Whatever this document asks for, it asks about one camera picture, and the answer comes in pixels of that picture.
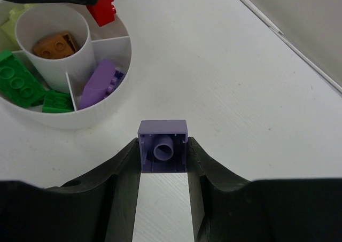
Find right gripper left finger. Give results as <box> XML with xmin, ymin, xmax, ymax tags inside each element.
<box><xmin>1</xmin><ymin>139</ymin><xmax>141</xmax><ymax>241</ymax></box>

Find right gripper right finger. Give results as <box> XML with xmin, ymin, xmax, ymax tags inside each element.
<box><xmin>187</xmin><ymin>137</ymin><xmax>341</xmax><ymax>241</ymax></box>

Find red pink lego figure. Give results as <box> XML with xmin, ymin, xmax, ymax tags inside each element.
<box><xmin>87</xmin><ymin>0</ymin><xmax>116</xmax><ymax>27</ymax></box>

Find brown lego plate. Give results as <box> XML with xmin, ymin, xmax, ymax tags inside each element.
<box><xmin>32</xmin><ymin>31</ymin><xmax>80</xmax><ymax>59</ymax></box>

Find lime green lego brick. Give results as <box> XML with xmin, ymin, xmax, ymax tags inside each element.
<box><xmin>1</xmin><ymin>4</ymin><xmax>35</xmax><ymax>50</ymax></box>

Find purple decorated lego plate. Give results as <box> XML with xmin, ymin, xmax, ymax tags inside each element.
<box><xmin>105</xmin><ymin>70</ymin><xmax>125</xmax><ymax>97</ymax></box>

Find purple curved lego brick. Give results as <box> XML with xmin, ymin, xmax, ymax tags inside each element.
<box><xmin>79</xmin><ymin>59</ymin><xmax>116</xmax><ymax>110</ymax></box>

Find dark green lego brick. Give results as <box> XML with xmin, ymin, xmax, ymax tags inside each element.
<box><xmin>42</xmin><ymin>91</ymin><xmax>74</xmax><ymax>113</ymax></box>

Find green lego plate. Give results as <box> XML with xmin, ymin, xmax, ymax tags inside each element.
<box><xmin>1</xmin><ymin>50</ymin><xmax>45</xmax><ymax>108</ymax></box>

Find white round divided container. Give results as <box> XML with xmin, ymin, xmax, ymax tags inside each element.
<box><xmin>1</xmin><ymin>4</ymin><xmax>131</xmax><ymax>129</ymax></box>

